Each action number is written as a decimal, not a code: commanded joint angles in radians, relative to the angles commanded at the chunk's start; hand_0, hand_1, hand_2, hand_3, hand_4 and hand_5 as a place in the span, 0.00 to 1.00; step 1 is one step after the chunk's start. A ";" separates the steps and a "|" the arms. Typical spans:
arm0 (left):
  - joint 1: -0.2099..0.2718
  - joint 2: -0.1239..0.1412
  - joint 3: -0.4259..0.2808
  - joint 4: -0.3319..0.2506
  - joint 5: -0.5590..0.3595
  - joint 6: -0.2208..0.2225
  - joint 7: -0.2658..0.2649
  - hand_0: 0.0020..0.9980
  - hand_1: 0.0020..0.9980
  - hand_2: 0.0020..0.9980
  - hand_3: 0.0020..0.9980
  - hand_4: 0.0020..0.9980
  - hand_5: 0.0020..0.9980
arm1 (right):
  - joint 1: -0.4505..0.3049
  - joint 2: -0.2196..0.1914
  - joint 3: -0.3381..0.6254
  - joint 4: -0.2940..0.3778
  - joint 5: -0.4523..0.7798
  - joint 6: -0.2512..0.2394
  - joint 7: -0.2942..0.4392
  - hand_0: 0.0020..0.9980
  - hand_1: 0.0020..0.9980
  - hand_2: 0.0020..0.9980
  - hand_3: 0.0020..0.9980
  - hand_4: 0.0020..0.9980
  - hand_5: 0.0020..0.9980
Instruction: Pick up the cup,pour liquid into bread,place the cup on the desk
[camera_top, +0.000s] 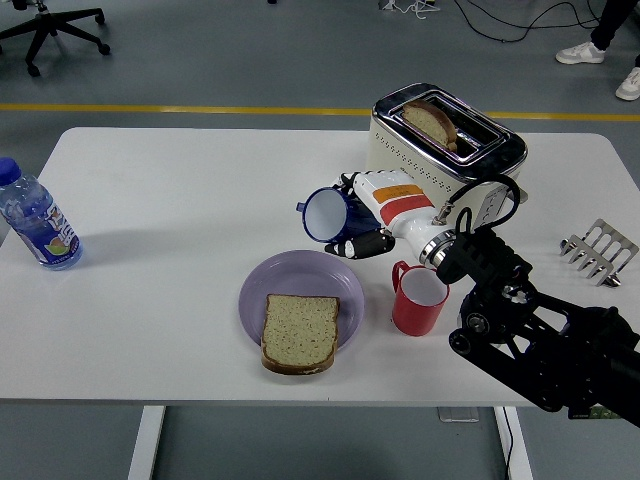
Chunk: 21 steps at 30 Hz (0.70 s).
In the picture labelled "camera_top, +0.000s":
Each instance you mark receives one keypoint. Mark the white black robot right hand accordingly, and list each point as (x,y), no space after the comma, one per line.
(395,200)

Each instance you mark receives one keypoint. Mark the blue enamel cup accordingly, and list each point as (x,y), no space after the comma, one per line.
(325,215)

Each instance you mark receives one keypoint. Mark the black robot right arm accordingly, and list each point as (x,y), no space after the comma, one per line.
(500,260)

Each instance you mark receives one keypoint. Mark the rounded bread slice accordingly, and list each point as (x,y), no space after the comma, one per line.
(427,122)

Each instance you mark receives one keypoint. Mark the red plastic cup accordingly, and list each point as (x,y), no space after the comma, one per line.
(412,317)

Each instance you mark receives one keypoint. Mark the square bread slice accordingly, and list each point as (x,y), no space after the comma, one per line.
(300,332)

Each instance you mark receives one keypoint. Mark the cream chrome toaster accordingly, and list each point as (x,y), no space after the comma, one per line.
(400,145)

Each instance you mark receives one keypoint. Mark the purple round plate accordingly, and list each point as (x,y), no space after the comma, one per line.
(295,275)

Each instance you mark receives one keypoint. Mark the silver metal toast rack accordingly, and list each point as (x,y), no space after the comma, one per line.
(600,250)

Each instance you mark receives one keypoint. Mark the person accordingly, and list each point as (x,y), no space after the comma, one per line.
(582,51)

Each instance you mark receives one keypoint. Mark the white table leg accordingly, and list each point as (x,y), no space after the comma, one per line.
(522,450)
(147,445)

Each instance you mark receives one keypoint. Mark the black table control panel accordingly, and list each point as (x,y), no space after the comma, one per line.
(602,413)

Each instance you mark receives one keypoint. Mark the blue-capped drink bottle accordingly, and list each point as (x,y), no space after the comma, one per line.
(42,225)

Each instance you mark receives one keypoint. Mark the black office chair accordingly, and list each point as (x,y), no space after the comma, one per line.
(42,30)

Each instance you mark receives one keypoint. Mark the grey under-table bracket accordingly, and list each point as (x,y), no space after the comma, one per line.
(459,415)

